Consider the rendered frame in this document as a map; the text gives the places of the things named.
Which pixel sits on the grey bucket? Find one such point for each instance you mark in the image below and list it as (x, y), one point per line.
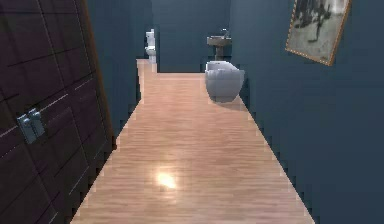
(223, 83)

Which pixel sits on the dark brown panelled room door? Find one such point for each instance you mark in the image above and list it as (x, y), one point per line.
(50, 100)

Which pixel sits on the brown pedestal sink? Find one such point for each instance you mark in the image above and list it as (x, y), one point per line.
(219, 43)

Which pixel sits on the gold framed wall picture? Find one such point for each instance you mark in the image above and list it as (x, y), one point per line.
(316, 28)

